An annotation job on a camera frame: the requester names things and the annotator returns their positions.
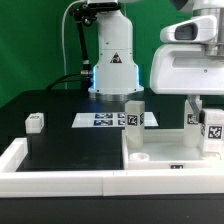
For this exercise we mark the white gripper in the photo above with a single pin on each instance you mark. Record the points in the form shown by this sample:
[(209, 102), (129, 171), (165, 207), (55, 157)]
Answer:
[(184, 65)]

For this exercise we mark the white square tabletop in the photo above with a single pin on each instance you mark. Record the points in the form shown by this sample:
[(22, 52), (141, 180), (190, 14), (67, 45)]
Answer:
[(164, 149)]

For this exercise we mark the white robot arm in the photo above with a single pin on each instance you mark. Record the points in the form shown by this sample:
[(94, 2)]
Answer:
[(116, 76)]

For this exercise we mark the white marker plate with tags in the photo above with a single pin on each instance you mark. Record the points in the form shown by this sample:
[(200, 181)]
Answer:
[(89, 120)]

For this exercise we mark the white U-shaped fence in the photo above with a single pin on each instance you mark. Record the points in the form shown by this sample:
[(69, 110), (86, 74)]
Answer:
[(102, 183)]

